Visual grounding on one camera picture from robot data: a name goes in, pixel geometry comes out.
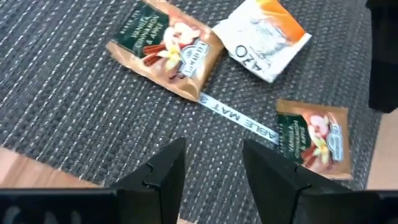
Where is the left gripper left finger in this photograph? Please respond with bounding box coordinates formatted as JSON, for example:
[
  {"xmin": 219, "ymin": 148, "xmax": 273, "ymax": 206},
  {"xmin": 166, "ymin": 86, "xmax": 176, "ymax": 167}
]
[{"xmin": 0, "ymin": 137, "xmax": 188, "ymax": 224}]

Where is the grey woven table mat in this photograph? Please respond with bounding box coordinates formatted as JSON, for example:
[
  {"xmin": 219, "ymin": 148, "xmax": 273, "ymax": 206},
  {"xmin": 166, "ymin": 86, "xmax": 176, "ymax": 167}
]
[{"xmin": 0, "ymin": 0, "xmax": 384, "ymax": 224}]

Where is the tan vanilla tea packet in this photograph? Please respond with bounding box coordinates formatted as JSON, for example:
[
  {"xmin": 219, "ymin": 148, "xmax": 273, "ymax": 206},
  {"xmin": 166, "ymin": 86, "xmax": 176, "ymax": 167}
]
[
  {"xmin": 274, "ymin": 98, "xmax": 353, "ymax": 182},
  {"xmin": 104, "ymin": 0, "xmax": 226, "ymax": 103}
]

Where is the black table camera housing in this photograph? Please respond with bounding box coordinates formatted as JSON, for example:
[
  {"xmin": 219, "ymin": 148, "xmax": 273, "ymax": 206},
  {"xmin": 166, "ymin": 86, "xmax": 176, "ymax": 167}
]
[{"xmin": 366, "ymin": 0, "xmax": 398, "ymax": 114}]

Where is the white mat label strip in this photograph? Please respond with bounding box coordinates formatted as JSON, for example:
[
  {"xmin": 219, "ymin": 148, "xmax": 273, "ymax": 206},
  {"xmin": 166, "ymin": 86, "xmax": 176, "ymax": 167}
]
[{"xmin": 196, "ymin": 91, "xmax": 281, "ymax": 146}]

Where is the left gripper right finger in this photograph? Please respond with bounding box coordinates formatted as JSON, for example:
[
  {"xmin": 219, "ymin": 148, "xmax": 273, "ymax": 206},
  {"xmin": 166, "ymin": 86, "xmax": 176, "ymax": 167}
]
[{"xmin": 242, "ymin": 138, "xmax": 398, "ymax": 224}]

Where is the orange white Tazo tea packet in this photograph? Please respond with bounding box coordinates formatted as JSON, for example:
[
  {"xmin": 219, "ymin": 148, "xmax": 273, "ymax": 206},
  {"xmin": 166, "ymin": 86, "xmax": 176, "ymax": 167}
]
[{"xmin": 211, "ymin": 0, "xmax": 313, "ymax": 84}]

